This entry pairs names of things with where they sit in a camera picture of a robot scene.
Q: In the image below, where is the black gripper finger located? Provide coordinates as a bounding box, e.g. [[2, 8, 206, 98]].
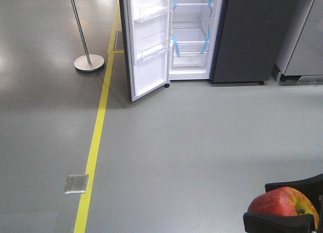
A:
[[243, 213, 315, 233], [265, 173, 322, 195]]

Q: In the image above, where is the red yellow apple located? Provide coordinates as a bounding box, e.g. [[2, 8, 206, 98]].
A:
[[247, 187, 319, 228]]

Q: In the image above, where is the fridge door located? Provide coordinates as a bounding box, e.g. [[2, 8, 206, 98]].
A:
[[119, 0, 172, 102]]

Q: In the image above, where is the dark grey fridge body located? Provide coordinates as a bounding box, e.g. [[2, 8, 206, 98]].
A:
[[169, 0, 300, 84]]

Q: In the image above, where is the grey cabinet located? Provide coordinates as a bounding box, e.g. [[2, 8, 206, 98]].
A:
[[272, 0, 322, 82]]

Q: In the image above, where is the silver floor socket plate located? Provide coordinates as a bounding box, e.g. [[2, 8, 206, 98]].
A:
[[64, 174, 89, 195]]

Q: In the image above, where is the clear lower door bin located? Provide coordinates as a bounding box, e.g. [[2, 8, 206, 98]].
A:
[[136, 40, 171, 63]]

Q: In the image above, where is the clear door bin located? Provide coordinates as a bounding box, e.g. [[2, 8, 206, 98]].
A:
[[133, 0, 173, 23], [136, 40, 171, 63]]

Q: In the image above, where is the round silver stand base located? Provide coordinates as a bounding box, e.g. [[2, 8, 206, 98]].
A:
[[74, 54, 104, 72]]

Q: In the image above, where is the clear upper door bin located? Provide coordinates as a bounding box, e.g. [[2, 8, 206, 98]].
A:
[[133, 0, 173, 23]]

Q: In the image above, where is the silver sign stand pole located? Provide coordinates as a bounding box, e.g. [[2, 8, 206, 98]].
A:
[[70, 0, 91, 64]]

